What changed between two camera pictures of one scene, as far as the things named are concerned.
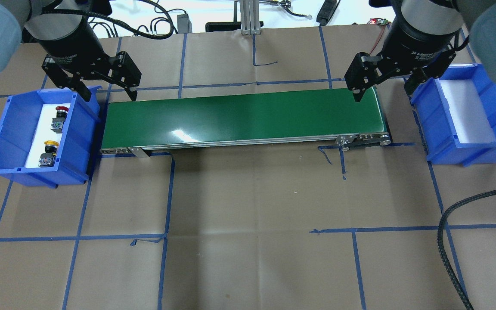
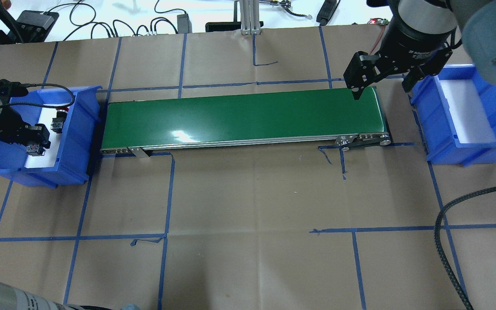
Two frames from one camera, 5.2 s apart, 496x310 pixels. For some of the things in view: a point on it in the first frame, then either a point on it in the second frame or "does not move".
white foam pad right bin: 469,117 does not move
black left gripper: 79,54 -> 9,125
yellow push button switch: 47,159 -> 35,150
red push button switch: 57,122 does not move
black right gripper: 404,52 does not move
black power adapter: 184,24 does not move
